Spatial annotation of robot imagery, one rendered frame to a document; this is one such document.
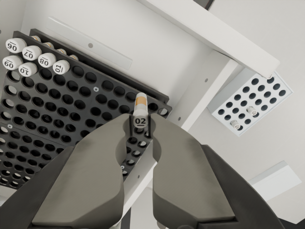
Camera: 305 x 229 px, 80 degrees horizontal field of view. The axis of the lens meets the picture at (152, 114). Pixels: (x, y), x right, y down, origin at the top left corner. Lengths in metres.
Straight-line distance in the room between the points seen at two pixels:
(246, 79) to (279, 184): 0.33
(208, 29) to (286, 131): 0.38
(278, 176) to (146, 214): 0.34
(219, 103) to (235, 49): 0.19
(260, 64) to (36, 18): 0.26
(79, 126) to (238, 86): 0.27
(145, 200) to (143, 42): 0.32
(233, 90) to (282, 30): 0.13
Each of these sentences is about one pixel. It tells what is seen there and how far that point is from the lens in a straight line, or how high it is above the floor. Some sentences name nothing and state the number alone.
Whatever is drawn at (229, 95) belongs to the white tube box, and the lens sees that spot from 0.36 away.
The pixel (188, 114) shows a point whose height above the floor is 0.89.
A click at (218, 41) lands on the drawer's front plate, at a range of 0.18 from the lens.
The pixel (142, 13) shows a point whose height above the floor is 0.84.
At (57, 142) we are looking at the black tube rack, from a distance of 0.27.
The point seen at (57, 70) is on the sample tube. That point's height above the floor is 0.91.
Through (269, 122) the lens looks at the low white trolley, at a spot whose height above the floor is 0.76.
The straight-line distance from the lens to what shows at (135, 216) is 0.41.
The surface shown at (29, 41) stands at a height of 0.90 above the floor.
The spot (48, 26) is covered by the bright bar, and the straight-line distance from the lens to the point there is 0.27.
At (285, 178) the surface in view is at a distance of 0.60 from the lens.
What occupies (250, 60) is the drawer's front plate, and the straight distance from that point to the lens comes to 0.19.
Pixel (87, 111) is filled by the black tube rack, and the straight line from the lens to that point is 0.23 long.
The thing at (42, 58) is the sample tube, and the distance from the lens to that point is 0.21.
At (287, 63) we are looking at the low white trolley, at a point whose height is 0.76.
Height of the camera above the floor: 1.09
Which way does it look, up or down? 61 degrees down
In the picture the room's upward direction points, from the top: 175 degrees clockwise
